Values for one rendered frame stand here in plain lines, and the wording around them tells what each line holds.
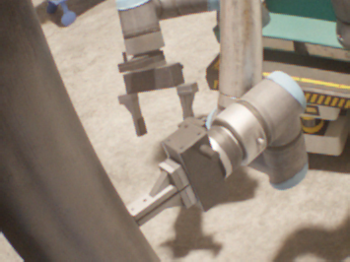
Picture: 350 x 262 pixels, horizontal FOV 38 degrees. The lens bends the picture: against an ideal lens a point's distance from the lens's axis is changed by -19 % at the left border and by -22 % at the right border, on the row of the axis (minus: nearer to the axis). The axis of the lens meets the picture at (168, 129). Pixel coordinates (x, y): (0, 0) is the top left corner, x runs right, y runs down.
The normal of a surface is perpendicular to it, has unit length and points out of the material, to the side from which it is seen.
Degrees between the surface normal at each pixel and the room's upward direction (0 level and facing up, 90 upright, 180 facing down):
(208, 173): 90
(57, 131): 90
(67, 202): 90
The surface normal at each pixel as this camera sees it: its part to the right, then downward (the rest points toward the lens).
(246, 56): 0.13, 0.32
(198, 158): 0.57, 0.33
